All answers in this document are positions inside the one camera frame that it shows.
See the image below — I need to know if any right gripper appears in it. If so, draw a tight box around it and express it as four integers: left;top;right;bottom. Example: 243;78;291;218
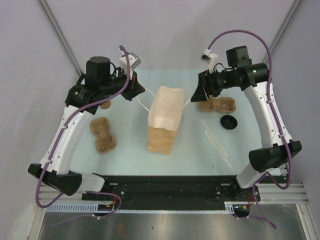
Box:
191;67;240;102

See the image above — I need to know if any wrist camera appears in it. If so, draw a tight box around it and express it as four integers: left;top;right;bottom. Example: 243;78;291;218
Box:
200;48;218;73
119;49;141;78

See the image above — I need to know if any aluminium frame post left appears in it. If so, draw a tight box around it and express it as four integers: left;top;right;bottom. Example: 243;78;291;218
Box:
37;0;83;76

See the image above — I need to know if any aluminium frame post right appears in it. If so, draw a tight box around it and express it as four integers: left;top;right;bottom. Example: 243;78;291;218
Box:
269;0;305;54

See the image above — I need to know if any white cable duct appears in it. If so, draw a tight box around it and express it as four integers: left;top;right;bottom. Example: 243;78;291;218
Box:
44;201;237;215

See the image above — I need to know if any purple cable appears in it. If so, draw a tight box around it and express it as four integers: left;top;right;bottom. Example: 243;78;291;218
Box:
34;44;133;221
206;29;294;230

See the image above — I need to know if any brown paper bag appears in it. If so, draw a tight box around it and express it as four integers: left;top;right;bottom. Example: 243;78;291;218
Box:
137;86;190;155

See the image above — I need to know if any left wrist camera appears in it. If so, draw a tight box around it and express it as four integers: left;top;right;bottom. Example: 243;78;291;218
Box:
119;49;141;78

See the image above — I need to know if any pulp cup carrier tray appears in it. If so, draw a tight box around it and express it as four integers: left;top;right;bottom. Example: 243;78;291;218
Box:
89;117;117;154

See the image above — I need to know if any aluminium frame post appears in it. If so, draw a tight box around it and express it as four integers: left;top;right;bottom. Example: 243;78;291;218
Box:
269;0;305;54
37;0;83;76

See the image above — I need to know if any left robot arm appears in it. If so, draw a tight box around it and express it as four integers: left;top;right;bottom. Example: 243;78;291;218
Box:
28;52;145;200

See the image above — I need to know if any wrapped straw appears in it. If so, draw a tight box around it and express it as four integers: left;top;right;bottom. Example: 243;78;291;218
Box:
204;130;232;169
201;120;229;158

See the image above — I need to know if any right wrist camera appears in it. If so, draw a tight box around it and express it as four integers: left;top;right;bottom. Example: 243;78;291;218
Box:
200;48;218;73

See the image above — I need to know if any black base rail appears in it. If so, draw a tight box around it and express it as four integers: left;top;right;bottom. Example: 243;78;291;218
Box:
81;175;261;211

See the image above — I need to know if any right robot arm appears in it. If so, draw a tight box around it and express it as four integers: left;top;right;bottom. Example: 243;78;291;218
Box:
190;45;302;201

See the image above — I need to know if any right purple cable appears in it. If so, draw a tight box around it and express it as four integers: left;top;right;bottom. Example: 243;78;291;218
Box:
206;29;294;230

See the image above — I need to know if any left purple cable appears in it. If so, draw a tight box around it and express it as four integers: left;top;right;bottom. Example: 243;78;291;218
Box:
34;44;133;221

